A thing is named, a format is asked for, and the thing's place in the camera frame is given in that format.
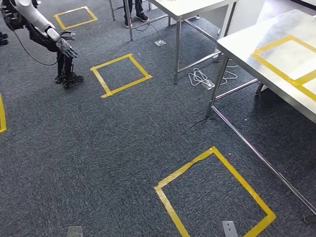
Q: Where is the bystander robot grey hand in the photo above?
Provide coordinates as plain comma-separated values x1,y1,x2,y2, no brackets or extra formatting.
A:
55,30,78,60

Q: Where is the white steel-legged workbench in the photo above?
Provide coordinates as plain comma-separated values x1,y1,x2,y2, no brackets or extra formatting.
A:
109,0,239,85
205,9,316,225

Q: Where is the black humanoid robot body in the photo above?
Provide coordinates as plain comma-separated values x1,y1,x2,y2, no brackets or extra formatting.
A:
0,0,84,89

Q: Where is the yellow floor tape square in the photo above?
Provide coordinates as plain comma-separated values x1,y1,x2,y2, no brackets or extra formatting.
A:
154,146,277,237
0,93,7,134

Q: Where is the white power strip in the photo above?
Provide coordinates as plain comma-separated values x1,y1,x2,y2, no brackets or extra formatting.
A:
201,79,216,89

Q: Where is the bystander robot black cable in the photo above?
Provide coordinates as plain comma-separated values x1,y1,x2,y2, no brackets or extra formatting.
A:
7,19,59,67

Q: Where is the white floor cable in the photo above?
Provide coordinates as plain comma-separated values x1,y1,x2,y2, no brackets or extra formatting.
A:
189,64,239,89

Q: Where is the thin black floor cable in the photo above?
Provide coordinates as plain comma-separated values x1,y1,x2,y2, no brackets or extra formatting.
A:
189,117,220,129

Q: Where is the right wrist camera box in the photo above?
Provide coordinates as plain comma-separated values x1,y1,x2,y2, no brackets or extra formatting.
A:
221,221,239,237

